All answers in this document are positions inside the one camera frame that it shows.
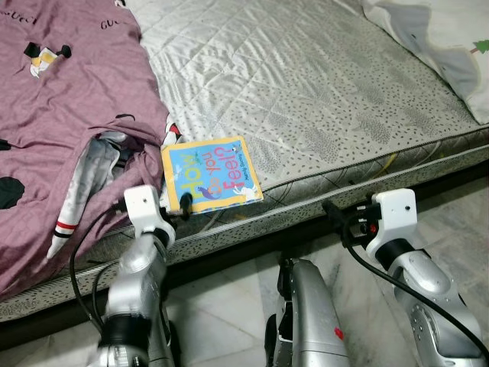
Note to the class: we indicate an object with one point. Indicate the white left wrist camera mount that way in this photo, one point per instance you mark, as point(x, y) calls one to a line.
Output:
point(144, 205)

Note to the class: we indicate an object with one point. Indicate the silver left arm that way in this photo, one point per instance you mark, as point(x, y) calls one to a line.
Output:
point(137, 275)

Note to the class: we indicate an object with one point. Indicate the grey white garment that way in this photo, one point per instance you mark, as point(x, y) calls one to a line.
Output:
point(84, 183)

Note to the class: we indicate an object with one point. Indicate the silver right arm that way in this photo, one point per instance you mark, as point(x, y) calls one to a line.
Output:
point(416, 275)

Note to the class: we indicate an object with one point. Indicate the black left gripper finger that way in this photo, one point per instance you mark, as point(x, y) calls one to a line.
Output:
point(186, 202)

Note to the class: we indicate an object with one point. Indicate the colourful children's book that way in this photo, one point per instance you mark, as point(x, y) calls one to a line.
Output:
point(214, 172)

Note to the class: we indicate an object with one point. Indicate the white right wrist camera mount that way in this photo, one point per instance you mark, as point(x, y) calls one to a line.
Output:
point(396, 210)

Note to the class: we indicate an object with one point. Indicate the pink Mickey print blanket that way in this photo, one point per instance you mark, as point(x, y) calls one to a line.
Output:
point(61, 99)

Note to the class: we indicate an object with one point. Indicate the white pillow with tree print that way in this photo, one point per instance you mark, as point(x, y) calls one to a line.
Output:
point(443, 38)

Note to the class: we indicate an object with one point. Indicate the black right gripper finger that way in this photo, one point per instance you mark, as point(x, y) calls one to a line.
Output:
point(332, 208)

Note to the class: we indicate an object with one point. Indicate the grey right leg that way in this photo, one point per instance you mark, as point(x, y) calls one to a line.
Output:
point(313, 321)

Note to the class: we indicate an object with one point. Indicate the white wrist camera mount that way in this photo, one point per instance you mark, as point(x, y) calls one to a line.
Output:
point(396, 210)
point(144, 205)

